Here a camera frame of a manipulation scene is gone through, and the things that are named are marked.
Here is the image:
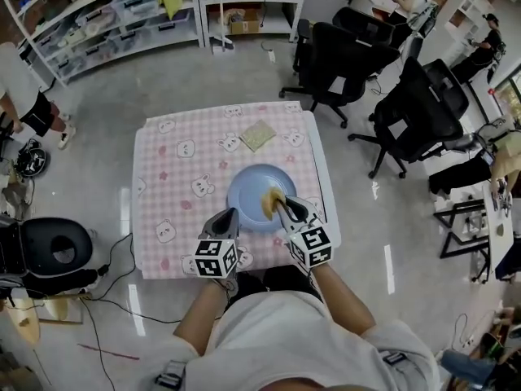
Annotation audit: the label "green-yellow scouring pad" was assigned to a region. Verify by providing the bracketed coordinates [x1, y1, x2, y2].
[239, 120, 276, 153]

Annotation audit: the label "black metal frame table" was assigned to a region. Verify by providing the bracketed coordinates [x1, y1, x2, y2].
[432, 199, 494, 285]

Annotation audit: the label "blue plate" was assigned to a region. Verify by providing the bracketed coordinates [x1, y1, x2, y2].
[225, 163, 300, 234]

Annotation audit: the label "pink checked bear tablecloth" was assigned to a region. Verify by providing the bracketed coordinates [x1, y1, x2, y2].
[132, 101, 341, 280]

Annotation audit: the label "grey strap buckle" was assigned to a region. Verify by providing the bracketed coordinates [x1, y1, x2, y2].
[153, 359, 187, 387]
[379, 349, 409, 367]

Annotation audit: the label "black floor cable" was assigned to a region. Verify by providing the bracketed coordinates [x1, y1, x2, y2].
[77, 232, 223, 391]

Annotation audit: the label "black round hooded bin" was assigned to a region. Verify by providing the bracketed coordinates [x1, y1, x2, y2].
[19, 217, 95, 279]

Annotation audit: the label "person's right forearm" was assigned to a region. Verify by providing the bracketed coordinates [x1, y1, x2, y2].
[312, 263, 378, 338]

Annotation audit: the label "yellow sponge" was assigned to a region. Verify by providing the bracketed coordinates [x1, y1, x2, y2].
[260, 185, 288, 220]

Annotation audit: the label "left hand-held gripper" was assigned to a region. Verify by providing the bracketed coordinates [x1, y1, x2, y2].
[194, 209, 242, 301]

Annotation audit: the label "wide white shelving unit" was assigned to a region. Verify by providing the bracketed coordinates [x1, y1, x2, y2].
[0, 0, 205, 88]

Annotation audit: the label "white cabinet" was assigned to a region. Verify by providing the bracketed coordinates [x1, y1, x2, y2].
[443, 0, 497, 49]

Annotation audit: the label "person's white shirt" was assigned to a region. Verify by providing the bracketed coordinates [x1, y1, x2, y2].
[121, 290, 441, 391]

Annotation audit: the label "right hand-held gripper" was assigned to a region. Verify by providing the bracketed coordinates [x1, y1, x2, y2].
[274, 195, 333, 276]

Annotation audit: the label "cardboard box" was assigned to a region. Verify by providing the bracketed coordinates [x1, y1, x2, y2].
[226, 9, 262, 36]

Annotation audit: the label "person's left forearm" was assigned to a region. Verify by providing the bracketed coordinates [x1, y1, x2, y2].
[173, 277, 242, 358]

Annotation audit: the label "person's black shorts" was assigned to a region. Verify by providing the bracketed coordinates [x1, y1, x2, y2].
[234, 265, 323, 314]

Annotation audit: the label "white desk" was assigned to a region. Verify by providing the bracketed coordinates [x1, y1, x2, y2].
[481, 180, 521, 281]

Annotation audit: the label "black office chair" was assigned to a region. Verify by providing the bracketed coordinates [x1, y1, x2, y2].
[347, 56, 469, 181]
[331, 6, 396, 49]
[422, 58, 470, 120]
[278, 20, 402, 130]

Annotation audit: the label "white pole stand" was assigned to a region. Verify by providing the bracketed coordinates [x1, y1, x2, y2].
[210, 0, 236, 53]

